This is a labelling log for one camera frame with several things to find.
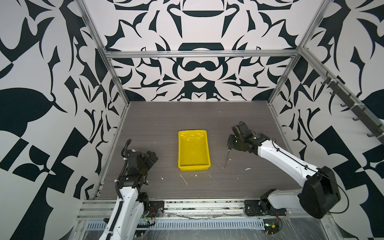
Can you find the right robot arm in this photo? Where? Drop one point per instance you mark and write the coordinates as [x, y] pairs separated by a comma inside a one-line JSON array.
[[318, 192]]

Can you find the yellow plastic bin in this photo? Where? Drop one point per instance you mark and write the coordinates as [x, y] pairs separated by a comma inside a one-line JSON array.
[[193, 152]]

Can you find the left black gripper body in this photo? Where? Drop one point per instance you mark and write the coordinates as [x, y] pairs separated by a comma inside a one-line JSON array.
[[146, 163]]

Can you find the black wall hook rail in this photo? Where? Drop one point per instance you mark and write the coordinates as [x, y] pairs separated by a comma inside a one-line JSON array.
[[351, 102]]

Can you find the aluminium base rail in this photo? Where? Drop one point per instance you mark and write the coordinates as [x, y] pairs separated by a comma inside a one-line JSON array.
[[184, 209]]

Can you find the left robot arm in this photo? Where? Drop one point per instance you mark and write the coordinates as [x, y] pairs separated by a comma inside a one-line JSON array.
[[131, 203]]

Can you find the black yellow handled screwdriver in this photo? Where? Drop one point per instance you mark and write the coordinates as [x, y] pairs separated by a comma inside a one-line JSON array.
[[228, 156]]

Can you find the white slotted cable duct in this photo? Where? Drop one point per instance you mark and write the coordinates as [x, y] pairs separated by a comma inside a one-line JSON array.
[[204, 224]]

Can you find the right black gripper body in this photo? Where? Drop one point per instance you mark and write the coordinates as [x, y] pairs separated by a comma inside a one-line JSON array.
[[238, 143]]

